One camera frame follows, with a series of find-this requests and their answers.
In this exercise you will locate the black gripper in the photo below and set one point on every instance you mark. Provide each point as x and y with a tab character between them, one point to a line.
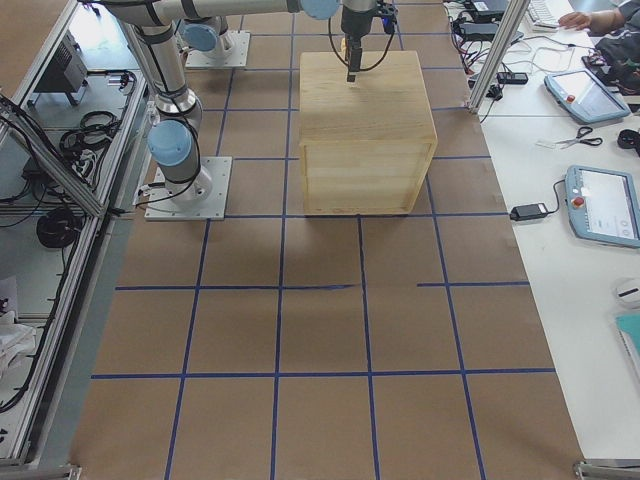
354	22

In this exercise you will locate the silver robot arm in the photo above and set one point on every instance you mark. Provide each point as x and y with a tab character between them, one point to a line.
208	35
174	141

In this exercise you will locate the light wooden drawer cabinet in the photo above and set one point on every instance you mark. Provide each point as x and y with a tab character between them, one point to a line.
366	145

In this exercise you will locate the person's hand on desk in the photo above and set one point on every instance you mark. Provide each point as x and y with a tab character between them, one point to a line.
576	20

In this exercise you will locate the far blue teach pendant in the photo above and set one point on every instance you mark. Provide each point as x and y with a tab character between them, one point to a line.
584	97

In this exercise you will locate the blue teach pendant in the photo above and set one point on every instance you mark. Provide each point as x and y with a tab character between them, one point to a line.
584	97
602	205

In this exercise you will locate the black power adapter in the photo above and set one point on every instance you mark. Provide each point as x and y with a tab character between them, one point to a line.
528	212

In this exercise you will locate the near blue teach pendant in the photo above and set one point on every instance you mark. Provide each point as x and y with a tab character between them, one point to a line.
602	205

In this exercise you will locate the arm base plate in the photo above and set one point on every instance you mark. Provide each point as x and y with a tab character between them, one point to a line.
236	59
204	199

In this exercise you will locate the aluminium frame post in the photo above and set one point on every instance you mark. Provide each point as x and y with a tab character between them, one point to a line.
502	40

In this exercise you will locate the black handled scissors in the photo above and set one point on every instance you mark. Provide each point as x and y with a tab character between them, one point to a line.
582	136

